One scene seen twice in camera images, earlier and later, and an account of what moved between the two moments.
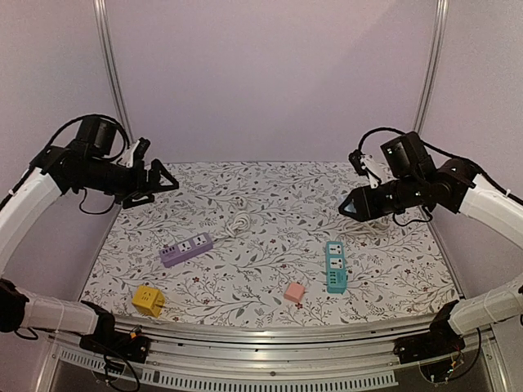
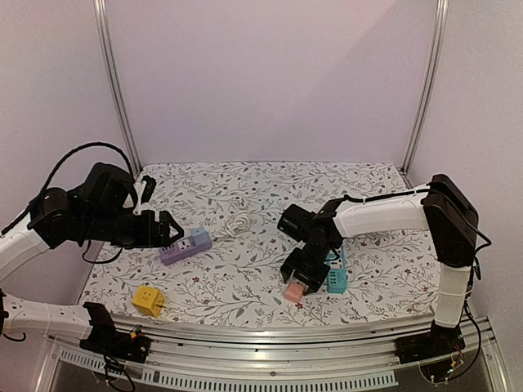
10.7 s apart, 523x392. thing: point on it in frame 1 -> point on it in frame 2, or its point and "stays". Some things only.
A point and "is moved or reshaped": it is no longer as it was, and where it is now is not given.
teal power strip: x=336 y=272 stays
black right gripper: x=382 y=200 -> x=305 y=272
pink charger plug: x=294 y=291 stays
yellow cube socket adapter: x=149 y=300 stays
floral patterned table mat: x=264 y=242 stays
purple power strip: x=186 y=249 stays
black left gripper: x=138 y=184 -> x=149 y=237
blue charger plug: x=341 y=198 is moved or reshaped
